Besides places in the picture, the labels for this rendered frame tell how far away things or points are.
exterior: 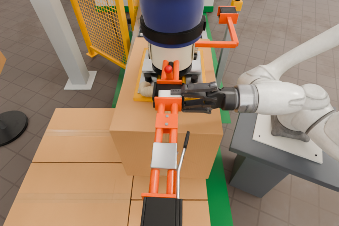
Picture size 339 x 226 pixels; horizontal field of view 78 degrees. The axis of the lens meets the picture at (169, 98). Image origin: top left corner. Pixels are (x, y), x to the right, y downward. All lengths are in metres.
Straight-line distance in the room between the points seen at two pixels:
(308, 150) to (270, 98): 0.62
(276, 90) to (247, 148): 0.51
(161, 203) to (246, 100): 0.37
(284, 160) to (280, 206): 0.80
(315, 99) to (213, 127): 0.49
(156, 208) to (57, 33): 1.90
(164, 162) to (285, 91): 0.41
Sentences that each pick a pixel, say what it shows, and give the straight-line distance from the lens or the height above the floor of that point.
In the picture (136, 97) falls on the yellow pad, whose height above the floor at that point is 1.08.
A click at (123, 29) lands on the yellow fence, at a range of 2.06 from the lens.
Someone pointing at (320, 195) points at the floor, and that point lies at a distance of 2.11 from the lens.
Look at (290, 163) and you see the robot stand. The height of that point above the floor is 0.75.
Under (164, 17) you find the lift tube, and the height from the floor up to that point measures 1.38.
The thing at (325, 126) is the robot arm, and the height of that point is 0.97.
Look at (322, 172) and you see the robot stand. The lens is 1.23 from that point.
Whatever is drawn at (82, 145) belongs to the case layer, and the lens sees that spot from 1.41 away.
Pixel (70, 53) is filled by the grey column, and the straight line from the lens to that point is 2.28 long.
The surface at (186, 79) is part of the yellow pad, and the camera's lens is 0.88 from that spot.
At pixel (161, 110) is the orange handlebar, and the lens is 0.61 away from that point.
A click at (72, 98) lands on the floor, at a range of 2.47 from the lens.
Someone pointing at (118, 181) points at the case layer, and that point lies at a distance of 1.25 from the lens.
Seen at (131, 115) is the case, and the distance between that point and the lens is 0.79.
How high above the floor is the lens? 1.70
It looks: 49 degrees down
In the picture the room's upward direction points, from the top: straight up
